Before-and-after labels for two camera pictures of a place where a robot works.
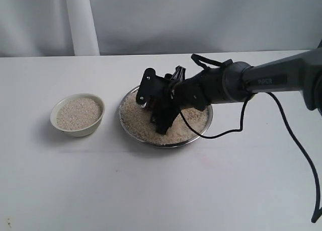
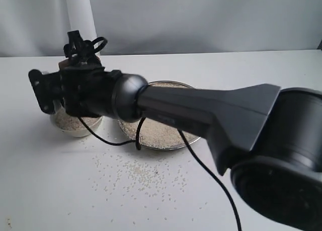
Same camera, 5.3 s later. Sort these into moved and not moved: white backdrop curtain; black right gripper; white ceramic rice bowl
Moved: black right gripper
Not moved: white backdrop curtain; white ceramic rice bowl
